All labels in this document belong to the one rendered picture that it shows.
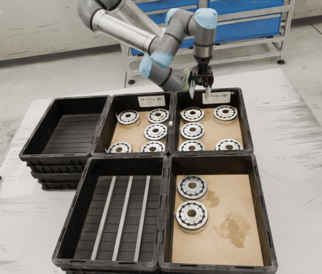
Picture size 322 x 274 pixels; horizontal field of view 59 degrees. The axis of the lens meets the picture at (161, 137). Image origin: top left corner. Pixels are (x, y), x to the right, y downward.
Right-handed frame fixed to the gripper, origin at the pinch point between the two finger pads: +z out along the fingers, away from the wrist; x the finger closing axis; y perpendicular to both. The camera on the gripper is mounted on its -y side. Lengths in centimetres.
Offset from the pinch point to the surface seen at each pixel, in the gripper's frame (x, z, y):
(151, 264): -13, 5, 70
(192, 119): -2.5, 10.4, 3.7
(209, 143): 4.6, 12.7, 16.3
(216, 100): 8.4, 7.9, -7.3
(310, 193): 44, 22, 32
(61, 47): -175, 98, -241
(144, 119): -24.8, 15.7, -0.9
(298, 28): 134, 82, -272
